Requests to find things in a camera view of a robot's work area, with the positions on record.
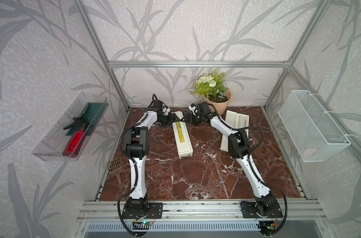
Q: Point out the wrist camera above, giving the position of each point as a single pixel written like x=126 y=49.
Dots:
x=194 y=109
x=166 y=110

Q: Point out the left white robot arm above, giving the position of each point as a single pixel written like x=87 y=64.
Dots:
x=136 y=148

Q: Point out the green cloth in tray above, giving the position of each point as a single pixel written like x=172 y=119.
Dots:
x=92 y=114

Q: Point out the cream wrap dispenser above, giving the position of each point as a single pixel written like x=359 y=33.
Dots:
x=235 y=120
x=183 y=142

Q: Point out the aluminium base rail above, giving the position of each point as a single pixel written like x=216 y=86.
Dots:
x=227 y=215

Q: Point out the brown plastic scoop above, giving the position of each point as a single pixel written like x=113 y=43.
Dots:
x=115 y=167

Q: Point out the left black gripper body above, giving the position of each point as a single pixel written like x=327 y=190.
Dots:
x=166 y=120

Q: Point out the clear plastic wall tray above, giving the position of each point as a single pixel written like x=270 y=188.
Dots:
x=69 y=136

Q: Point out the red spray bottle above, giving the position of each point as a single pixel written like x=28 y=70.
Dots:
x=74 y=145

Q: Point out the white wire mesh basket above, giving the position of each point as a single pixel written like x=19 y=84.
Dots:
x=311 y=126

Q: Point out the potted artificial flower plant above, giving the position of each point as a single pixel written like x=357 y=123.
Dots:
x=212 y=88

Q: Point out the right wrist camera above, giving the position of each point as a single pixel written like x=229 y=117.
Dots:
x=194 y=109

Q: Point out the pink item in basket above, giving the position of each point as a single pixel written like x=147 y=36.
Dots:
x=309 y=152

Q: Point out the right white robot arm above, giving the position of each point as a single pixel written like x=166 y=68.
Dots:
x=239 y=149

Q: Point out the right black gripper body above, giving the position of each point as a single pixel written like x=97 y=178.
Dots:
x=195 y=119

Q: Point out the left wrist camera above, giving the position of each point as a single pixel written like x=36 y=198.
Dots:
x=166 y=110

